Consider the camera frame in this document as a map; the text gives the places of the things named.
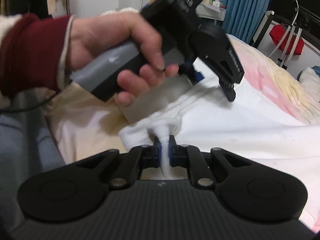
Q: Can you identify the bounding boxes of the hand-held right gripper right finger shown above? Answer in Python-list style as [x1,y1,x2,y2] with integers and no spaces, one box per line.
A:
[169,135,253,190]

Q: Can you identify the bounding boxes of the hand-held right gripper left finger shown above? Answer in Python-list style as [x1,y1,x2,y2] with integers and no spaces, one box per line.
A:
[74,136,161,190]

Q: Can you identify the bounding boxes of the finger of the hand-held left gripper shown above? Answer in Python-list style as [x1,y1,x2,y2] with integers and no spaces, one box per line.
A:
[183,63,205,84]
[202,36,245,102]

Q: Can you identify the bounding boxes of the white garment with black trim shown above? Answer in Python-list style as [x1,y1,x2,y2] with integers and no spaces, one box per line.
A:
[119,57,320,232]

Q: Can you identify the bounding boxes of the person's left forearm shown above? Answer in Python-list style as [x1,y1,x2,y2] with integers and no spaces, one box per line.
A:
[0,14,73,97]

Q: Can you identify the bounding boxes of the person's left hand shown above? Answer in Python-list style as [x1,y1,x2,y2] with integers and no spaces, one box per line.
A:
[66,12,180,106]

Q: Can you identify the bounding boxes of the white tissue box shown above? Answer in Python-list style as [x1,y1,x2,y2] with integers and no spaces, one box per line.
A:
[211,0,227,10]

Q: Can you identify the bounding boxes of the pastel tie-dye bed sheet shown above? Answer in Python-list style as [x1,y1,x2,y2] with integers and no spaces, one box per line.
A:
[45,34,320,163]

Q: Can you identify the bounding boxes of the white dressing table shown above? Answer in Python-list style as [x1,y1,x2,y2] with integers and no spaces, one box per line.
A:
[118,0,227,26]

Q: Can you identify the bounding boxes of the white and black folding board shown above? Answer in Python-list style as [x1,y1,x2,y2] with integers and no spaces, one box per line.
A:
[251,10,276,48]

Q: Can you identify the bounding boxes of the red garment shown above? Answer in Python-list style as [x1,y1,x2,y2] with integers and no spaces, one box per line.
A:
[269,23,305,56]

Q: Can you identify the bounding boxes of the blue curtain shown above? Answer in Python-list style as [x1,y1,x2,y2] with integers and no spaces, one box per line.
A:
[209,0,275,45]

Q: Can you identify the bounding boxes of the garment steamer stand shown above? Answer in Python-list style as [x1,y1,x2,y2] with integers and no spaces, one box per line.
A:
[267,0,305,68]

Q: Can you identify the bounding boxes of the person's leg in jeans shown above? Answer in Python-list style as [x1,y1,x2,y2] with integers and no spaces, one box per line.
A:
[0,90,66,231]

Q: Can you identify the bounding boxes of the black cable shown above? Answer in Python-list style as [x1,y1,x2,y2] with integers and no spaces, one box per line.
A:
[0,91,57,113]

